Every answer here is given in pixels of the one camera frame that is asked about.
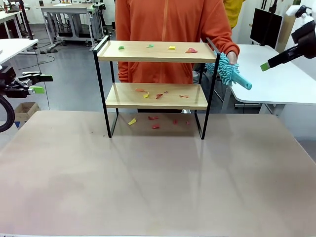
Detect person in orange hoodie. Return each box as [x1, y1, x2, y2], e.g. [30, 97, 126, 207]
[115, 0, 240, 84]

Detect person's right forearm orange sleeve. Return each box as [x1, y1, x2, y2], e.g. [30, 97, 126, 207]
[117, 44, 131, 83]

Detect grey frame workbench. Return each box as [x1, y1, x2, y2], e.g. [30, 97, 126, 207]
[40, 2, 105, 52]

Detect white desk dark legs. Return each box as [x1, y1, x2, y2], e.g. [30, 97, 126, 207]
[0, 10, 25, 40]

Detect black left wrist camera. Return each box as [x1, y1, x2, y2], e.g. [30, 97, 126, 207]
[0, 66, 16, 79]

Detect black left arm hose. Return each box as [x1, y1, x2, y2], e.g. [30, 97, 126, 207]
[0, 95, 16, 133]

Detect person's left forearm orange sleeve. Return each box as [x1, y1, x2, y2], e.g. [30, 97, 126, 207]
[221, 34, 240, 66]

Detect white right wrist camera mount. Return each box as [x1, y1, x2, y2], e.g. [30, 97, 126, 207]
[285, 4, 316, 28]

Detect white desk with cables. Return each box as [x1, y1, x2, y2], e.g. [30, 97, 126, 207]
[0, 38, 40, 66]

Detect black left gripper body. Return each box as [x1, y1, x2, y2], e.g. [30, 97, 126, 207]
[0, 78, 32, 99]

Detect teal microfiber duster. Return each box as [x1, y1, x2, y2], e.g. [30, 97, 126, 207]
[204, 52, 253, 91]

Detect black computer monitor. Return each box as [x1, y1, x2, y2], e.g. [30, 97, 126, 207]
[250, 8, 283, 50]

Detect person in yellow shirt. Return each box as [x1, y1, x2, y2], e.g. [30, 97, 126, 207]
[223, 0, 240, 30]

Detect black frame wooden shelf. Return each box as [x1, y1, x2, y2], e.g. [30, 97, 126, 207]
[93, 35, 221, 140]

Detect dark metal post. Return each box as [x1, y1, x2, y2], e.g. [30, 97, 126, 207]
[18, 0, 35, 40]

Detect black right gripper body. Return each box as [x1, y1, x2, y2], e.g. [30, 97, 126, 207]
[291, 23, 316, 59]

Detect open cardboard box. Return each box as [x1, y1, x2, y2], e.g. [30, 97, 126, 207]
[14, 102, 41, 123]

